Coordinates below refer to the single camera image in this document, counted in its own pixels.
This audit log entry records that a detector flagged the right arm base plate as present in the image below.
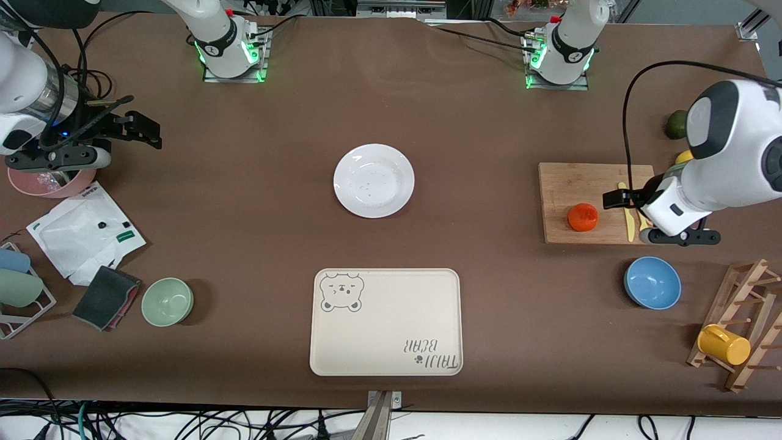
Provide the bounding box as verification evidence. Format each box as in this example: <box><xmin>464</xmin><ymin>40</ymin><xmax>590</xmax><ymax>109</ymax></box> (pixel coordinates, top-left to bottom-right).
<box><xmin>203</xmin><ymin>27</ymin><xmax>271</xmax><ymax>84</ymax></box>

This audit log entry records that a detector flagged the orange mandarin fruit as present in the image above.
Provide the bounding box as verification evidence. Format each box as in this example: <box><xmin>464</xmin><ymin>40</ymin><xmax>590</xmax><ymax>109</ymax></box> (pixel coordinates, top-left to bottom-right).
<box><xmin>568</xmin><ymin>203</ymin><xmax>600</xmax><ymax>233</ymax></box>

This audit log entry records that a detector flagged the aluminium frame profile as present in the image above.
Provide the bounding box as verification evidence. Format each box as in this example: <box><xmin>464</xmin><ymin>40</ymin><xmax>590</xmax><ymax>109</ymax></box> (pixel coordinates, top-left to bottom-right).
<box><xmin>736</xmin><ymin>9</ymin><xmax>773</xmax><ymax>42</ymax></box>

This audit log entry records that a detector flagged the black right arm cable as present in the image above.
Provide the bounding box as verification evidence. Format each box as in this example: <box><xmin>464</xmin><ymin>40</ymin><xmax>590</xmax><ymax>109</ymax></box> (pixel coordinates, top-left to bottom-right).
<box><xmin>27</xmin><ymin>9</ymin><xmax>161</xmax><ymax>147</ymax></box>

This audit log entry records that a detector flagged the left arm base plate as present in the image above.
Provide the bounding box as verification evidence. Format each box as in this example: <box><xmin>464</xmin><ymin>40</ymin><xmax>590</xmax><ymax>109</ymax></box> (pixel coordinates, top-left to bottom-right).
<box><xmin>524</xmin><ymin>31</ymin><xmax>590</xmax><ymax>91</ymax></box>

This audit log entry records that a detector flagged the light blue cup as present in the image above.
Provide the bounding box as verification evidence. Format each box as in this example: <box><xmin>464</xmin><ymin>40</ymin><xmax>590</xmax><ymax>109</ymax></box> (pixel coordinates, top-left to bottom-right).
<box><xmin>0</xmin><ymin>248</ymin><xmax>31</xmax><ymax>274</ymax></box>

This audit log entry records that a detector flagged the dark green avocado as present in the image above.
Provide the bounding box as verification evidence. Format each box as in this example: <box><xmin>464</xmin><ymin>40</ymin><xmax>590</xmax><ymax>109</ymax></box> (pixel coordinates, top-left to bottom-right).
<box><xmin>665</xmin><ymin>110</ymin><xmax>689</xmax><ymax>141</ymax></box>

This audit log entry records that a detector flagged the cream bear print tray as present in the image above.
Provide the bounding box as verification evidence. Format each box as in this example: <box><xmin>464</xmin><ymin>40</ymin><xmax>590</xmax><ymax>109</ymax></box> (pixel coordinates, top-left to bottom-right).
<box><xmin>309</xmin><ymin>268</ymin><xmax>464</xmax><ymax>377</ymax></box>

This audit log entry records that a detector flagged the pink bowl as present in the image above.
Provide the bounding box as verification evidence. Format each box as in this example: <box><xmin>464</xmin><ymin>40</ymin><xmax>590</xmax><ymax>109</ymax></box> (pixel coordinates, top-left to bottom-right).
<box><xmin>7</xmin><ymin>166</ymin><xmax>97</xmax><ymax>199</ymax></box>

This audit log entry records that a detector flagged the yellow plastic knife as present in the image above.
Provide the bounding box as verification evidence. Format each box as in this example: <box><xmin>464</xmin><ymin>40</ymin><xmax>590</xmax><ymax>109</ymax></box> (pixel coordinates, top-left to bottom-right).
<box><xmin>617</xmin><ymin>181</ymin><xmax>636</xmax><ymax>243</ymax></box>

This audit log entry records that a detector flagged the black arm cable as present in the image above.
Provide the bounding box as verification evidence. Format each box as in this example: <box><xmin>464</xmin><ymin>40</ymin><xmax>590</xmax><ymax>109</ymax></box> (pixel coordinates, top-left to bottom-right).
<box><xmin>27</xmin><ymin>9</ymin><xmax>161</xmax><ymax>147</ymax></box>
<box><xmin>621</xmin><ymin>59</ymin><xmax>782</xmax><ymax>196</ymax></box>

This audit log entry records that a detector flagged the wooden cup rack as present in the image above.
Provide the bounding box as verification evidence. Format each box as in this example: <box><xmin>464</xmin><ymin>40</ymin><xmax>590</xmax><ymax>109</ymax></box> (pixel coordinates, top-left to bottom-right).
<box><xmin>685</xmin><ymin>258</ymin><xmax>782</xmax><ymax>393</ymax></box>

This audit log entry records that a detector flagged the dark grey folded cloth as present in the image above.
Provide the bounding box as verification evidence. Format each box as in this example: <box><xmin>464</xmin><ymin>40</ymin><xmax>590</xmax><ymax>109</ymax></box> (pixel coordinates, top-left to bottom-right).
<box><xmin>71</xmin><ymin>265</ymin><xmax>142</xmax><ymax>332</ymax></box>

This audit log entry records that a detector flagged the grey metal frame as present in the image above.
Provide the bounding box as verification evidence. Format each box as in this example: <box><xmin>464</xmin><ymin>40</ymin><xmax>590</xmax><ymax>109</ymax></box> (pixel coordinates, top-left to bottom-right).
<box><xmin>356</xmin><ymin>0</ymin><xmax>450</xmax><ymax>22</ymax></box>

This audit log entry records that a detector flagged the white round plate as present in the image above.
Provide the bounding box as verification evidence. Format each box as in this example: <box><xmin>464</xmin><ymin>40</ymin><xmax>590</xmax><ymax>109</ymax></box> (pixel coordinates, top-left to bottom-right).
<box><xmin>333</xmin><ymin>143</ymin><xmax>415</xmax><ymax>219</ymax></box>

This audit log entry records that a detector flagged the wooden cutting board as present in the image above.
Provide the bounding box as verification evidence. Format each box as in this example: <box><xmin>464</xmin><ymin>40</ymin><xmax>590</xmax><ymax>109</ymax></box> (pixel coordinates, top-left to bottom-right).
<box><xmin>538</xmin><ymin>162</ymin><xmax>668</xmax><ymax>246</ymax></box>

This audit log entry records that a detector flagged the blue bowl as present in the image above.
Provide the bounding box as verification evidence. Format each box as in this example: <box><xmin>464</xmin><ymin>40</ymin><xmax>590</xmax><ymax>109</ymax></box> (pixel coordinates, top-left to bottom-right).
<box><xmin>623</xmin><ymin>255</ymin><xmax>682</xmax><ymax>310</ymax></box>

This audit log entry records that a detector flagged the yellow cup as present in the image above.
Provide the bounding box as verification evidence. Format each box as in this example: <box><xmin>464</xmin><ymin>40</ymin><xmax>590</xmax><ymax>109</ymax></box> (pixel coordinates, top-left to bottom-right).
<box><xmin>697</xmin><ymin>324</ymin><xmax>751</xmax><ymax>366</ymax></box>

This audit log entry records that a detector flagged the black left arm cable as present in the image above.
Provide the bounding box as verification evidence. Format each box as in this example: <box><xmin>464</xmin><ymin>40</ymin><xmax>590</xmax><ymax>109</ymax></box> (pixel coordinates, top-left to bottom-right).
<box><xmin>621</xmin><ymin>59</ymin><xmax>782</xmax><ymax>196</ymax></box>

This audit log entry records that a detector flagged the pale green bowl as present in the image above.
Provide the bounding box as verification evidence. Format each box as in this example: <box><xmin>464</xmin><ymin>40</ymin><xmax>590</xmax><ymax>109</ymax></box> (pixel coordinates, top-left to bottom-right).
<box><xmin>141</xmin><ymin>277</ymin><xmax>195</xmax><ymax>328</ymax></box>

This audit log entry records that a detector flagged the white wire rack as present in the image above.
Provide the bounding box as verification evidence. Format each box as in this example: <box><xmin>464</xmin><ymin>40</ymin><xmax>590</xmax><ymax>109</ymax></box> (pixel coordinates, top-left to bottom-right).
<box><xmin>0</xmin><ymin>242</ymin><xmax>57</xmax><ymax>340</ymax></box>

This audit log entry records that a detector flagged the pale green cup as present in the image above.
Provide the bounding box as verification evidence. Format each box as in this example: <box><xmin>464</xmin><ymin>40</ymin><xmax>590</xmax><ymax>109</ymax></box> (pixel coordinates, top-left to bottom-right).
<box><xmin>0</xmin><ymin>268</ymin><xmax>45</xmax><ymax>308</ymax></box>

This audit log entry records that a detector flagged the white plastic bag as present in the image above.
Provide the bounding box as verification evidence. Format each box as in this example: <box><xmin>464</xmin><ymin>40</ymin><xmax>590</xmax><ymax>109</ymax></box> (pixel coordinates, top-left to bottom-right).
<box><xmin>26</xmin><ymin>181</ymin><xmax>147</xmax><ymax>287</ymax></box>

